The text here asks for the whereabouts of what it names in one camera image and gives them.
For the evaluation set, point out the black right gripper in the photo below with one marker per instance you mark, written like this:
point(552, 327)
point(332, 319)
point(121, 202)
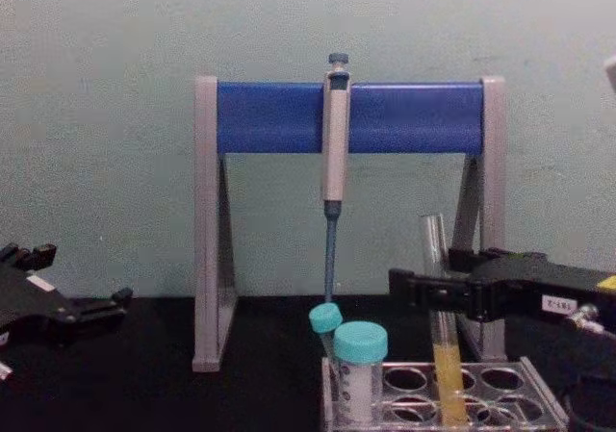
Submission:
point(534, 283)

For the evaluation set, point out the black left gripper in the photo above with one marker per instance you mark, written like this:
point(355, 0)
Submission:
point(33, 307)

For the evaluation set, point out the glass test tube yellow liquid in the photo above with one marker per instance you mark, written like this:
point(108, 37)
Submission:
point(445, 350)

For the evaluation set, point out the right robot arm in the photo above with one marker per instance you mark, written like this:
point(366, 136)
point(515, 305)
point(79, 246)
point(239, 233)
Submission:
point(611, 72)

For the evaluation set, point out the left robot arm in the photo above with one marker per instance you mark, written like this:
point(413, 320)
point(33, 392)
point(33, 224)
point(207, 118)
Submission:
point(4, 369)

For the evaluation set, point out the clear plastic tube rack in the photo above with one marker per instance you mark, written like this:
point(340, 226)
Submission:
point(495, 393)

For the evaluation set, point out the large tube with teal cap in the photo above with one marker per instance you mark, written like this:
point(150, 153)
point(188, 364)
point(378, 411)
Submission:
point(360, 369)

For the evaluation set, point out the small tube with teal cap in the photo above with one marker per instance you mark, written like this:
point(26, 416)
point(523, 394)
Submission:
point(325, 317)

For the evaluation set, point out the black table cloth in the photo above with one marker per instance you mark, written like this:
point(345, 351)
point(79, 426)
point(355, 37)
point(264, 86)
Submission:
point(144, 393)

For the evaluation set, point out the grey and blue pipette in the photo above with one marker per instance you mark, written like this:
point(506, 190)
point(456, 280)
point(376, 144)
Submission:
point(335, 138)

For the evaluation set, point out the grey stand with blue bar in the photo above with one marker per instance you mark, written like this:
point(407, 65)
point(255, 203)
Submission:
point(269, 117)

